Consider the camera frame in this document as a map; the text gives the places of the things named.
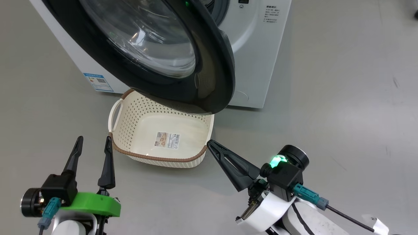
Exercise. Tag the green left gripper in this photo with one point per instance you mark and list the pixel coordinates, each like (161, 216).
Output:
(94, 204)

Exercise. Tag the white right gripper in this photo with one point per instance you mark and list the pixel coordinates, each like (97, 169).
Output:
(267, 212)

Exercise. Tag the washing machine glass door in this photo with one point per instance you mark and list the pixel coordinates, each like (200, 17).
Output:
(215, 91)

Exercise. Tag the white front-load washing machine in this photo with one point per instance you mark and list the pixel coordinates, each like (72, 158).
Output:
(261, 65)

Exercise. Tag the white perforated laundry basket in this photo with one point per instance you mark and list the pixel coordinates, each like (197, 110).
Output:
(137, 114)

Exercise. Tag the round white filter cover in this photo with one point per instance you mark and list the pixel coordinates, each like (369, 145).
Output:
(240, 99)

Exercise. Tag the basket barcode label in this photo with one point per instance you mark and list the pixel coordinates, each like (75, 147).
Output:
(167, 140)

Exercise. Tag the blue energy label sticker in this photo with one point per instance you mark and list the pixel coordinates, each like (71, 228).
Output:
(98, 82)

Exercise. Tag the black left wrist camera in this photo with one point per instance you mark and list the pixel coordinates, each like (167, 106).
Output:
(58, 189)

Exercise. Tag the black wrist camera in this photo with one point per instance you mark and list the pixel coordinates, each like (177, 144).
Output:
(284, 181)
(58, 189)

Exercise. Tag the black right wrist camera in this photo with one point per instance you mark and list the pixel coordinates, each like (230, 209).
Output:
(284, 181)

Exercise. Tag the teal left camera connector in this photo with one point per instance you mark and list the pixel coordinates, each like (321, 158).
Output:
(50, 210)

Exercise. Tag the teal camera connector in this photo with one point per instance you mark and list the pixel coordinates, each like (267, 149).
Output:
(50, 210)
(308, 195)

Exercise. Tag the teal right camera connector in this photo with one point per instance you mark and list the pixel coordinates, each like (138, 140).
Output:
(308, 195)

